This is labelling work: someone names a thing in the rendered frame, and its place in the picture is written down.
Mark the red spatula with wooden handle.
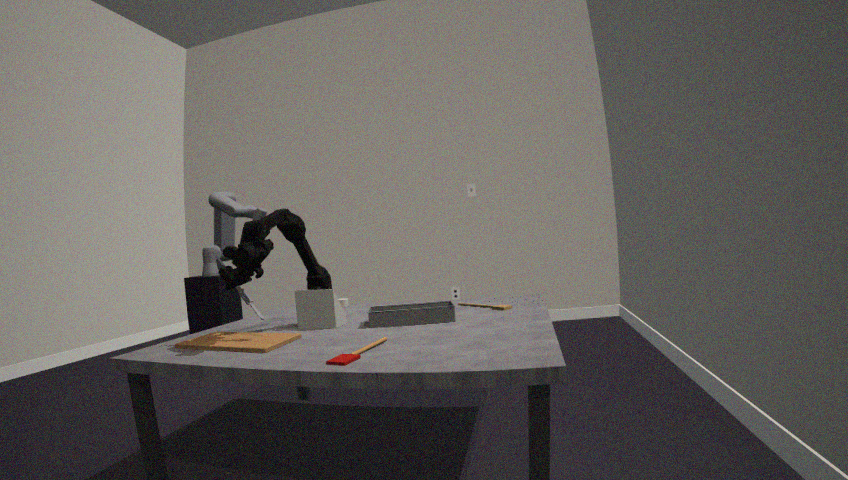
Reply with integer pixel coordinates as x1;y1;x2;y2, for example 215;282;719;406
326;337;387;366

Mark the wooden board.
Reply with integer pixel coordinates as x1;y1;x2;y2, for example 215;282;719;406
175;331;302;353

